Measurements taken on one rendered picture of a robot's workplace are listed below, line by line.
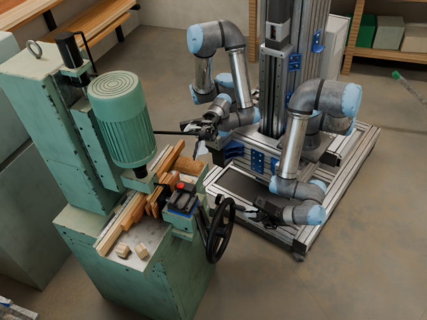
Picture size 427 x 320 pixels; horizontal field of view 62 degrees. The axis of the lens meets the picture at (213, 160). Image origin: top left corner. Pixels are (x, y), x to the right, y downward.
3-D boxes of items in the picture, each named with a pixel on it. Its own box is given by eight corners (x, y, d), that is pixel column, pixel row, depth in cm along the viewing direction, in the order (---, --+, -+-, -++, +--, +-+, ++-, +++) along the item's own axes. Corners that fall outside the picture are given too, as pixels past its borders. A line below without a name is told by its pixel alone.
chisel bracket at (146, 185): (152, 197, 147) (148, 183, 141) (124, 188, 152) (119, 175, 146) (161, 185, 152) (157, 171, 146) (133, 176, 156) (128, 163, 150)
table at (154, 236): (168, 289, 130) (164, 282, 125) (100, 263, 140) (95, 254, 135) (227, 174, 168) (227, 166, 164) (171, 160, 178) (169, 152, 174)
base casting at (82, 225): (164, 273, 148) (160, 263, 142) (58, 233, 167) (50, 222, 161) (207, 195, 177) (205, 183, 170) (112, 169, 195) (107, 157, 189)
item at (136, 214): (137, 223, 144) (134, 216, 141) (133, 221, 145) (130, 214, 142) (165, 181, 160) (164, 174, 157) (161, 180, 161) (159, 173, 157)
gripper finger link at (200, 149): (204, 161, 143) (208, 140, 145) (191, 160, 146) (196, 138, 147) (207, 163, 146) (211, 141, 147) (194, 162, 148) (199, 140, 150)
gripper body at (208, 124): (209, 128, 140) (220, 111, 148) (190, 127, 144) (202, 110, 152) (213, 143, 145) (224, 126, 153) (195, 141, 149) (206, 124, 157)
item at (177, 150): (126, 231, 142) (124, 225, 139) (122, 230, 143) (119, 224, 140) (185, 145, 176) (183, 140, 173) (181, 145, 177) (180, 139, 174)
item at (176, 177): (156, 218, 145) (154, 209, 141) (154, 218, 146) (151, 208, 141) (180, 181, 159) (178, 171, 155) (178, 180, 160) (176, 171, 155)
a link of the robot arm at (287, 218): (289, 217, 135) (295, 200, 140) (279, 217, 138) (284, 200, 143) (297, 228, 139) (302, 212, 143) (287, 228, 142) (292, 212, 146)
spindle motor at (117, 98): (142, 174, 128) (120, 103, 106) (103, 162, 133) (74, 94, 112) (165, 143, 139) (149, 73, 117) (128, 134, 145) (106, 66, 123)
